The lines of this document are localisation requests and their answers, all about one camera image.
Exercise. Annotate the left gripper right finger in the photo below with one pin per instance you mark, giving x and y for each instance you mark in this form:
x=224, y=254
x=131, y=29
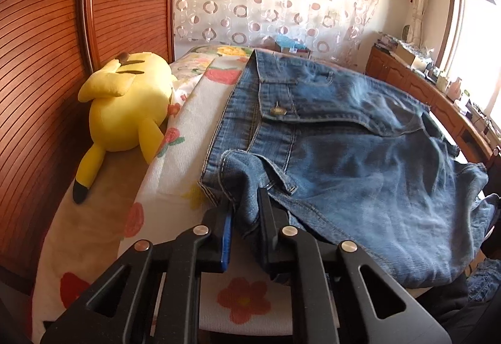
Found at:
x=293, y=253

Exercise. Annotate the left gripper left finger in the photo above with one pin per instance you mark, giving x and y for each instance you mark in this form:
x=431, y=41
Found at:
x=204, y=248

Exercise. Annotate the blue denim jeans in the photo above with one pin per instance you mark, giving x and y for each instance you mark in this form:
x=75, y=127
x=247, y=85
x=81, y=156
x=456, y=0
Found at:
x=349, y=157

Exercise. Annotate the white strawberry print blanket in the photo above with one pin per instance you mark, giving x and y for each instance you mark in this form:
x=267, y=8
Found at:
x=131, y=200

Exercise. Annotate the yellow Pikachu plush toy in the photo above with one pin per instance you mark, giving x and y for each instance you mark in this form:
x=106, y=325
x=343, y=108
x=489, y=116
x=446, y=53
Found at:
x=129, y=97

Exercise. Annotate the floral bed cover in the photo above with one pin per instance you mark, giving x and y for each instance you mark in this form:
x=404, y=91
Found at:
x=199, y=58

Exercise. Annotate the cardboard box with blue cloth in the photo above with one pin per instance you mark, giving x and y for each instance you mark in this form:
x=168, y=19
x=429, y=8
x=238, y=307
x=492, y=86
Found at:
x=286, y=45

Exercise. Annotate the wooden side cabinet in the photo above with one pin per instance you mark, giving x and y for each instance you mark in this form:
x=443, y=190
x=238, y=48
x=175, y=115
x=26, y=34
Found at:
x=382, y=66

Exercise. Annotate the cardboard box on cabinet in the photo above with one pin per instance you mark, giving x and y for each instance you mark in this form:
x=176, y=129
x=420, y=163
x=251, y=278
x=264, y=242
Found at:
x=408, y=55

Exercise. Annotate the pink bottle on cabinet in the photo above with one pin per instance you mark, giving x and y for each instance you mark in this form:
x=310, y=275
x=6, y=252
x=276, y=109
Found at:
x=454, y=90

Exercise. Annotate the wooden slatted wardrobe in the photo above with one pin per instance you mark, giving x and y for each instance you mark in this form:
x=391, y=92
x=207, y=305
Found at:
x=48, y=48

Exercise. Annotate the window with wooden frame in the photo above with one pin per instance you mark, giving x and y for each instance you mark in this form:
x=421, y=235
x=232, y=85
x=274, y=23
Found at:
x=471, y=52

